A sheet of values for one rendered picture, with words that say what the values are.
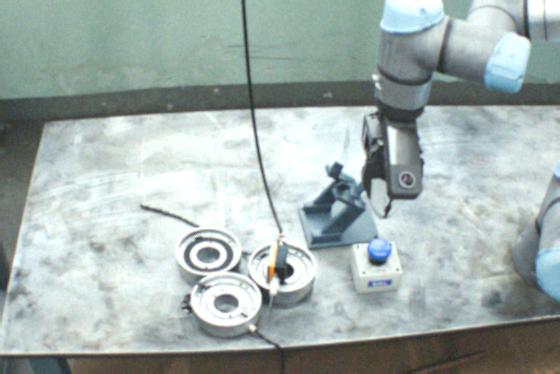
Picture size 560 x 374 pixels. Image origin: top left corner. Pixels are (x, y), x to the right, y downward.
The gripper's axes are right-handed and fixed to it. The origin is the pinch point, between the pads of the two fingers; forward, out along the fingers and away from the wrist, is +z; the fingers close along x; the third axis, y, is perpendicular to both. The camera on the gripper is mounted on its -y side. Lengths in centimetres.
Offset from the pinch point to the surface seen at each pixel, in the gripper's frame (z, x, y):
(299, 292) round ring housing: 11.0, 12.8, -4.9
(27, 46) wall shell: 58, 99, 159
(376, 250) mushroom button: 6.6, 0.6, -1.0
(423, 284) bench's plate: 14.0, -8.4, -2.6
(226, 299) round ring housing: 12.7, 23.9, -4.3
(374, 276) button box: 9.8, 0.9, -3.6
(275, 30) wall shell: 58, 1, 161
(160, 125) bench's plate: 14, 36, 43
